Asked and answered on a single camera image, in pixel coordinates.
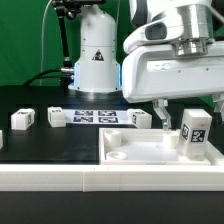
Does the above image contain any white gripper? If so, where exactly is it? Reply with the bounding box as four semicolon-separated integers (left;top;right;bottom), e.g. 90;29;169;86
122;41;224;131

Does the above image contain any white square table top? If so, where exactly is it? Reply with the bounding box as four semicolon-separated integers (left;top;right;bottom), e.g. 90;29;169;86
98;128;218;167

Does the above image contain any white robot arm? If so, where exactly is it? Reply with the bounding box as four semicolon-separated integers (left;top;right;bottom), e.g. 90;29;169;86
71;0;224;128

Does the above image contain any AprilTag marker sheet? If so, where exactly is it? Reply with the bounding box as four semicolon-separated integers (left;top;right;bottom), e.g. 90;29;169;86
64;109;131;125

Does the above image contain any white part at left edge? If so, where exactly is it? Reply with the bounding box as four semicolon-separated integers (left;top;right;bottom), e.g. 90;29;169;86
0;130;3;150

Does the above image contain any white obstacle fence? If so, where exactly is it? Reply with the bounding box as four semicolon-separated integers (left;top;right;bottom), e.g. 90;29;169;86
0;165;224;192

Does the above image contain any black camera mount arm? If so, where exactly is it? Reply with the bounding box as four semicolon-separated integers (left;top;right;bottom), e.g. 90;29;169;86
52;0;106;67

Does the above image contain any black cable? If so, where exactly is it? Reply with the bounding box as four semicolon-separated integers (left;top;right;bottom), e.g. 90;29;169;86
22;68;74;87

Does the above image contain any grey cable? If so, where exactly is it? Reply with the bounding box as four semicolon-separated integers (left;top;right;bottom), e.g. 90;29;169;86
39;0;54;87

